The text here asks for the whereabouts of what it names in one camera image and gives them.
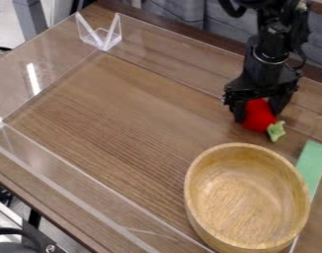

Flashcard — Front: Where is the wooden bowl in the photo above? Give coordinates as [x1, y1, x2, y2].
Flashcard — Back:
[183, 142, 310, 253]

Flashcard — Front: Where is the clear acrylic enclosure wall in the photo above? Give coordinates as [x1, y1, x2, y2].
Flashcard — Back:
[0, 9, 322, 253]

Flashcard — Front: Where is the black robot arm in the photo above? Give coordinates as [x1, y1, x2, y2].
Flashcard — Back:
[218, 0, 310, 123]

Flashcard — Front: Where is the black cable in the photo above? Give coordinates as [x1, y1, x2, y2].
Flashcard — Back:
[0, 226, 43, 253]

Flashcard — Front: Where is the red plush fruit green stem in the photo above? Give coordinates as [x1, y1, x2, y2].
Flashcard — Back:
[243, 99, 286, 142]

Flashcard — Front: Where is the green tape strip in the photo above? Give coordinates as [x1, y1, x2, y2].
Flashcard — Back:
[295, 140, 322, 199]

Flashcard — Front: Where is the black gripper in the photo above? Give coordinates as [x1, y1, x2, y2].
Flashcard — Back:
[224, 55, 300, 123]

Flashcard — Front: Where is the black metal bracket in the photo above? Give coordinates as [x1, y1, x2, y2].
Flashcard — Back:
[21, 221, 67, 253]

